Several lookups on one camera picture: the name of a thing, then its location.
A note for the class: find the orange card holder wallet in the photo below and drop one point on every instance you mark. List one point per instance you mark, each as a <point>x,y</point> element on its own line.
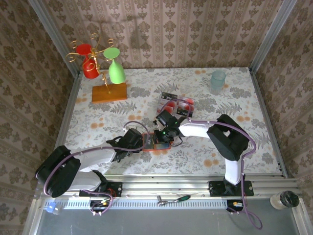
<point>161,146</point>

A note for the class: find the white card with red dot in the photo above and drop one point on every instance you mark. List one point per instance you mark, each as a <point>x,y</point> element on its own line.
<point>171,105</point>
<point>171,109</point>
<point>188,100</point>
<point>184,106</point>

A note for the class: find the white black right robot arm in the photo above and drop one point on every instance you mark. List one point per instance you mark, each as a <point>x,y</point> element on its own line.
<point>195,129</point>

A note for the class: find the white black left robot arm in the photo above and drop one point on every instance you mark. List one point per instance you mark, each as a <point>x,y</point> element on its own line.
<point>97,155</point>

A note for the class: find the floral tablecloth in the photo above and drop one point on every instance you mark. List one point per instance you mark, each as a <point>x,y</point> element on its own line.
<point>146,78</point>

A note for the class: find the teal translucent plastic cup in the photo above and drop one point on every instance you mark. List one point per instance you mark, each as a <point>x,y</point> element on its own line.
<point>217,83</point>

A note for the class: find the green wine glass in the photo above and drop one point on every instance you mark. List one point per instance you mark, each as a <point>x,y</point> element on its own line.
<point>117,73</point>

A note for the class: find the grey metal shelf panel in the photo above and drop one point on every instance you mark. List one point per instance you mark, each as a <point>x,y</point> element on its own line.
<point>159,222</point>

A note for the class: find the red wine glass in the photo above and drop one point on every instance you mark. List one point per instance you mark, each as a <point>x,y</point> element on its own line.
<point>89,71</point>

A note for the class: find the blue white small connector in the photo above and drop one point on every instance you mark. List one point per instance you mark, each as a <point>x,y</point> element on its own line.
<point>51,208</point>

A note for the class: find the glass jar with black lid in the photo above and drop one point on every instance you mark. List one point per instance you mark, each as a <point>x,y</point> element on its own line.
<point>284,199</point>

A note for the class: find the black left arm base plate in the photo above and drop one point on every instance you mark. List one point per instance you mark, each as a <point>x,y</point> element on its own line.
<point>117,188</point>

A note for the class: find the aluminium mounting rail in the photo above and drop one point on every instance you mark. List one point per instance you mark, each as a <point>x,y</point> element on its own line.
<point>166,186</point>

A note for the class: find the black power connector bracket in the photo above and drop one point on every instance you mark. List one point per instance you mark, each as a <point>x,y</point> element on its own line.
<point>97,203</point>
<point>232,204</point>

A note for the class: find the aluminium table side rail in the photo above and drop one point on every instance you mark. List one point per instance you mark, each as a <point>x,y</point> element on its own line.
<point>262,105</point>
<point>72,102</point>

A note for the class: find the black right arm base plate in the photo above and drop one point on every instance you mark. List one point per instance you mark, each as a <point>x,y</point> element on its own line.
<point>215,189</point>

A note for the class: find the aluminium frame post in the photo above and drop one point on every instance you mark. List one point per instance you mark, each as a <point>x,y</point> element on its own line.
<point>271,36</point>
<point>56,41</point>

